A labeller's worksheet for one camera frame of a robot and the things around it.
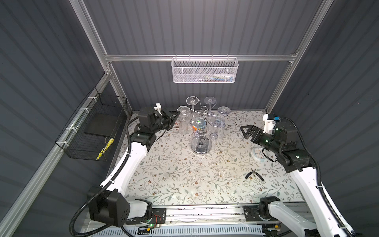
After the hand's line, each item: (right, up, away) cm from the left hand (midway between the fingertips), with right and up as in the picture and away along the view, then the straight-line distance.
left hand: (181, 110), depth 72 cm
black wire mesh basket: (-44, -7, +2) cm, 45 cm away
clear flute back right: (+15, +7, +11) cm, 20 cm away
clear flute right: (+23, 0, +5) cm, 23 cm away
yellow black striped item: (-35, -18, -3) cm, 40 cm away
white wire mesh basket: (+15, +40, +52) cm, 67 cm away
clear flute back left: (+5, +6, +9) cm, 13 cm away
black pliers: (+44, -36, +15) cm, 59 cm away
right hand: (+32, -10, -2) cm, 34 cm away
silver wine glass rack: (+12, -20, +26) cm, 35 cm away
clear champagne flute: (+1, 0, +4) cm, 4 cm away
